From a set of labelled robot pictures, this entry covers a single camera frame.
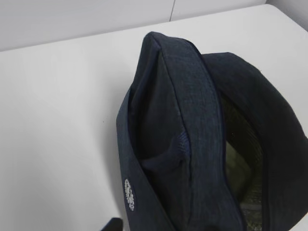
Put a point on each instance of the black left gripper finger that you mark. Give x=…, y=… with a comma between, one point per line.
x=114, y=223

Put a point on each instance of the navy blue lunch bag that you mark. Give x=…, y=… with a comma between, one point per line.
x=207, y=143

